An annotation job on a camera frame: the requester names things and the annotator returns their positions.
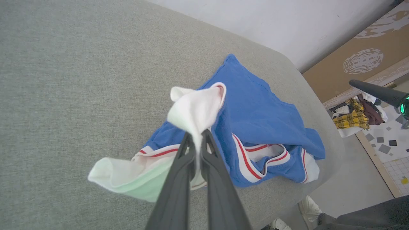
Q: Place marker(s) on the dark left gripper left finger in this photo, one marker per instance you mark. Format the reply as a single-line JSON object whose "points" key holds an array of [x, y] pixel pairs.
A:
{"points": [[175, 191]]}

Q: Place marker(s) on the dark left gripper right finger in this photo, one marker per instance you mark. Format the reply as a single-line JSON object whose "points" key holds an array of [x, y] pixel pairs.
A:
{"points": [[220, 198]]}

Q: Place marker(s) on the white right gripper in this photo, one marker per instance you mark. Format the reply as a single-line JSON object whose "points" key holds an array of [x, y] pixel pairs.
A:
{"points": [[405, 110]]}

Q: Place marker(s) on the blue white sports jersey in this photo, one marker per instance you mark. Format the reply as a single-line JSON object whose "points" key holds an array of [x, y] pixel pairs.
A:
{"points": [[255, 108]]}

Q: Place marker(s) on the dark maroon garment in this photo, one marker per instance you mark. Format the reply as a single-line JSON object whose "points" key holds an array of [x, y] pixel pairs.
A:
{"points": [[372, 113]]}

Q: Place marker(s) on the yellow plaid garment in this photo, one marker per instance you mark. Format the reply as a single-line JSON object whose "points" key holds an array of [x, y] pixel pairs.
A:
{"points": [[351, 119]]}

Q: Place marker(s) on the light wooden border strip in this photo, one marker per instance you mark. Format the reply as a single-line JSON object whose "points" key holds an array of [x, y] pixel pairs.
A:
{"points": [[338, 97], [377, 163]]}

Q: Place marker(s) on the white crumpled cloth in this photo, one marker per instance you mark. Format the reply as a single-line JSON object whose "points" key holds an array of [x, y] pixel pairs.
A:
{"points": [[348, 131]]}

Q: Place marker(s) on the white sneaker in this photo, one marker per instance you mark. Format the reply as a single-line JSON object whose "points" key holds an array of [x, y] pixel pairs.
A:
{"points": [[308, 209], [279, 224]]}

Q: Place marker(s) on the dark grey trouser leg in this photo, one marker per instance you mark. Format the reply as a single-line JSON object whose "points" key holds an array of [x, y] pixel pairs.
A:
{"points": [[377, 214]]}

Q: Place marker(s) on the grey fabric sofa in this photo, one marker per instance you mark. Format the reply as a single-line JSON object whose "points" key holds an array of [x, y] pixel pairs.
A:
{"points": [[64, 95]]}

